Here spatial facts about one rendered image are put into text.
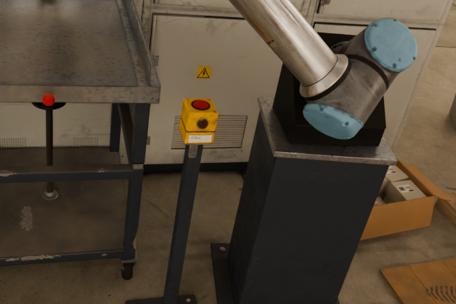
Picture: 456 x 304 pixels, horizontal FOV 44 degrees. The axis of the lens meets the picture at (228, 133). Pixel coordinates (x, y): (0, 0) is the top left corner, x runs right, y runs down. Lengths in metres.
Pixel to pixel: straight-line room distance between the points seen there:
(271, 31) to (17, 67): 0.75
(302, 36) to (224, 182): 1.44
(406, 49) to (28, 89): 1.01
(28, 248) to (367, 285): 1.31
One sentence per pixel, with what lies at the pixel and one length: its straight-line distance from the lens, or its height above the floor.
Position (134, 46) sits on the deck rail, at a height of 0.85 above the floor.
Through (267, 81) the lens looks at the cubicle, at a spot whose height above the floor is 0.52.
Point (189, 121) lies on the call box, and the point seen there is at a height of 0.88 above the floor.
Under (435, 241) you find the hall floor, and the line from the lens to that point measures 2.79.
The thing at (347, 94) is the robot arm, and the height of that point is 1.02.
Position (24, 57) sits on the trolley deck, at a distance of 1.76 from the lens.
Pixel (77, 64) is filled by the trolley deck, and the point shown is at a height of 0.85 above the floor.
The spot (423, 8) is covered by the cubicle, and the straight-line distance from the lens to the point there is 2.71.
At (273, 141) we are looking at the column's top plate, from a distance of 1.66.
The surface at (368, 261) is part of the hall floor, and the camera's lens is 2.52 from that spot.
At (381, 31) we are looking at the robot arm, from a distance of 1.51.
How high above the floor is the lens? 1.64
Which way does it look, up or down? 32 degrees down
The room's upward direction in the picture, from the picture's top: 11 degrees clockwise
